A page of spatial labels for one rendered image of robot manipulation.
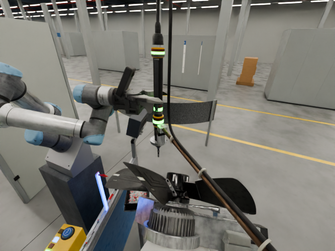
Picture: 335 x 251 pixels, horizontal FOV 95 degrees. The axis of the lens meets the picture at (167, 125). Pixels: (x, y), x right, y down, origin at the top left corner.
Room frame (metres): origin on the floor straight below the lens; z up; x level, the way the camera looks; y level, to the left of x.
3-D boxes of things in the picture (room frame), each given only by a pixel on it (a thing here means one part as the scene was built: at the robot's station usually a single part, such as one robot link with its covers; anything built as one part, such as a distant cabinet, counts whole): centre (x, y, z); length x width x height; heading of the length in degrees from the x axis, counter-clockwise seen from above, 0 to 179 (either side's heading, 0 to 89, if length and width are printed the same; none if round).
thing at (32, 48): (1.78, 1.66, 1.10); 1.21 x 0.05 x 2.20; 171
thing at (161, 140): (0.54, 0.03, 1.50); 0.09 x 0.07 x 0.10; 26
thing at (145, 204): (0.53, 0.09, 0.98); 0.20 x 0.16 x 0.20; 171
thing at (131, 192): (0.75, 0.20, 0.84); 0.19 x 0.14 x 0.04; 6
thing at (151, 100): (0.51, 0.06, 1.64); 0.09 x 0.03 x 0.06; 59
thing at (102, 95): (0.58, 0.24, 1.64); 0.08 x 0.05 x 0.08; 171
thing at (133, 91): (0.57, 0.16, 1.63); 0.12 x 0.08 x 0.09; 81
